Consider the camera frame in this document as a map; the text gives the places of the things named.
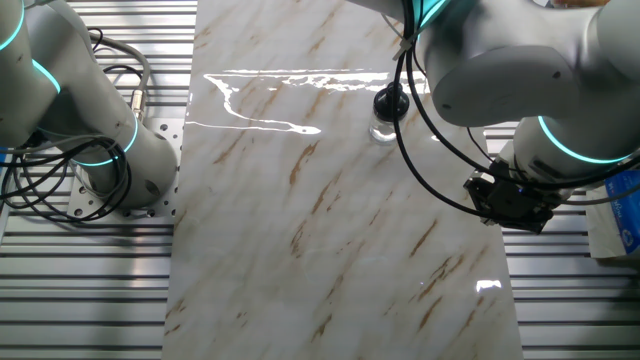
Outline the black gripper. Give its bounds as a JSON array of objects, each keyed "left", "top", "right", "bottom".
[{"left": 463, "top": 169, "right": 559, "bottom": 235}]

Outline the black knobbed jar lid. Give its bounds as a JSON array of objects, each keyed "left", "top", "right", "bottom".
[{"left": 373, "top": 82, "right": 410, "bottom": 123}]

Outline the blue tissue pack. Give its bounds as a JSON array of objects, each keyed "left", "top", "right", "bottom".
[{"left": 585, "top": 172, "right": 640, "bottom": 261}]

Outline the white marble pattern board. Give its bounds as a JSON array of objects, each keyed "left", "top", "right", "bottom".
[{"left": 162, "top": 0, "right": 524, "bottom": 360}]

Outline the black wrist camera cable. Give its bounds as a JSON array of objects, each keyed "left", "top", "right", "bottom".
[{"left": 391, "top": 0, "right": 501, "bottom": 221}]

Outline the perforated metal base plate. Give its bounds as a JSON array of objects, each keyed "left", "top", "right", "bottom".
[{"left": 67, "top": 117, "right": 185, "bottom": 220}]

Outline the metal cable connector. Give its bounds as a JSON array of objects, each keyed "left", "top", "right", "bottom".
[{"left": 130, "top": 89, "right": 147, "bottom": 122}]

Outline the black cable bundle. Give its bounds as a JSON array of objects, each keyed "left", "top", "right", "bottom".
[{"left": 0, "top": 134, "right": 134, "bottom": 224}]

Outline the thick grey robot cable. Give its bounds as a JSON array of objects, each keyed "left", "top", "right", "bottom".
[{"left": 88, "top": 33, "right": 151, "bottom": 96}]

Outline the thin black cable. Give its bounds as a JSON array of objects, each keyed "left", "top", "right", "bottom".
[{"left": 87, "top": 27, "right": 147, "bottom": 94}]

